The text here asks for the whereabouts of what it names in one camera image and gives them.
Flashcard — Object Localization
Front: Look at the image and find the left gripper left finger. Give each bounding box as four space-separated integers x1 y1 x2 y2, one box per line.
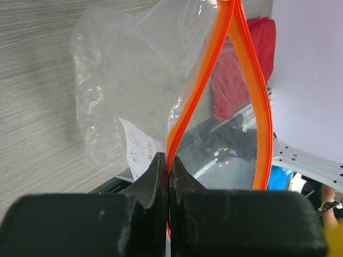
124 153 167 256

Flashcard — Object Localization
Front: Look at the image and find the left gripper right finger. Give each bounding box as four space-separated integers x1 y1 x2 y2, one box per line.
169 157 209 256

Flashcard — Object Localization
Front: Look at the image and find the clear orange zip top bag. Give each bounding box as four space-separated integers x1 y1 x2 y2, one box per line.
71 1 273 190

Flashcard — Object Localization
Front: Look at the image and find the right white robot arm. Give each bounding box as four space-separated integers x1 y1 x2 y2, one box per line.
272 133 342 193

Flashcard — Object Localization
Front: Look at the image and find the red folded cloth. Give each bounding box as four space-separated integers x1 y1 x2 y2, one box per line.
212 17 276 120

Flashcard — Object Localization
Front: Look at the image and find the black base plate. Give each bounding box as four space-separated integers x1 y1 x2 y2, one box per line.
84 104 257 190

